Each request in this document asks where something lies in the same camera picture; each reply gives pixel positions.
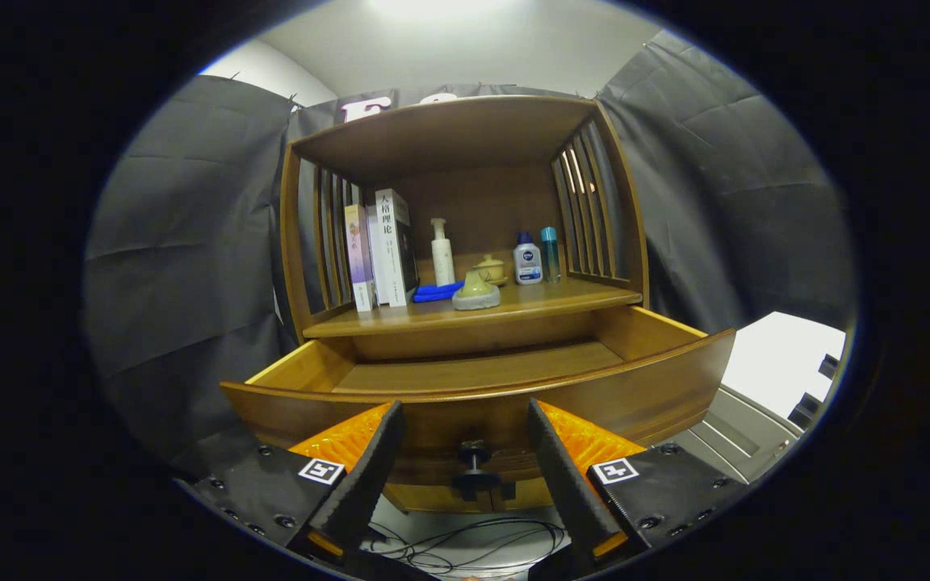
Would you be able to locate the wooden drawer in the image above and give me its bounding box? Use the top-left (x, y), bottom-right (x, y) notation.
top-left (220, 305), bottom-right (736, 513)

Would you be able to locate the brown wooden cabinet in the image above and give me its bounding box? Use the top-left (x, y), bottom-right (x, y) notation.
top-left (279, 95), bottom-right (650, 514)

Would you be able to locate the thin white book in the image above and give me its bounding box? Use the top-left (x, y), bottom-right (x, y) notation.
top-left (366, 203), bottom-right (389, 306)

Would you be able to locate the wooden countertop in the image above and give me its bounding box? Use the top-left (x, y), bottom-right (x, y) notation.
top-left (304, 278), bottom-right (643, 338)

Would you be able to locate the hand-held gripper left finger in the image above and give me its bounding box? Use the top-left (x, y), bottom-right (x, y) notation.
top-left (182, 401), bottom-right (408, 566)

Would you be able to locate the grey ridged panel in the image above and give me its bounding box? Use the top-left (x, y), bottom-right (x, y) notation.
top-left (667, 386), bottom-right (805, 485)

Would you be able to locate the large ceiling light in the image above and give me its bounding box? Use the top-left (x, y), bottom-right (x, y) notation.
top-left (364, 0), bottom-right (514, 21)

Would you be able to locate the white pump bottle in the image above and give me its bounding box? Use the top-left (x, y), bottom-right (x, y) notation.
top-left (430, 218), bottom-right (456, 287)

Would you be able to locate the beige lidded teacup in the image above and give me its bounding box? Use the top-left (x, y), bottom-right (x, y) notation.
top-left (475, 254), bottom-right (509, 286)

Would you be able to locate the white bottle with blue cap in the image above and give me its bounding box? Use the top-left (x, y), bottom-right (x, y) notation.
top-left (513, 232), bottom-right (544, 286)

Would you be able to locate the pale green brush grey base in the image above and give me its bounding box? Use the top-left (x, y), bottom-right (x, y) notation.
top-left (452, 269), bottom-right (502, 311)

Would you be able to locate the blue folded cloth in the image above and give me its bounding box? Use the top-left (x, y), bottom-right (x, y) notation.
top-left (413, 281), bottom-right (466, 303)

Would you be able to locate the thick white and black book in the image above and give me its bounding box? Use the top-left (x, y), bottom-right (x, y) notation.
top-left (375, 188), bottom-right (420, 308)

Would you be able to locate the teal slim bottle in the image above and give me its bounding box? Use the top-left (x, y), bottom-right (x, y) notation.
top-left (540, 226), bottom-right (561, 284)

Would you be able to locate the purple book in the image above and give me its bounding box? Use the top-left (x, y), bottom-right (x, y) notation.
top-left (344, 204), bottom-right (377, 312)

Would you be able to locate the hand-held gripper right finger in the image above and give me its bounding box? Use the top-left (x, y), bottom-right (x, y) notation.
top-left (526, 398), bottom-right (756, 566)

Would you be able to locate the white flat board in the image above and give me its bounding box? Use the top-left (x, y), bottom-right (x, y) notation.
top-left (719, 311), bottom-right (847, 420)

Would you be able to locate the black drawer knob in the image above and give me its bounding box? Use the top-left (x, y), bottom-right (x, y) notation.
top-left (453, 440), bottom-right (516, 501)

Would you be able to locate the black floor cable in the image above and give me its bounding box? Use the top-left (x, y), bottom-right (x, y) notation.
top-left (368, 516), bottom-right (567, 578)

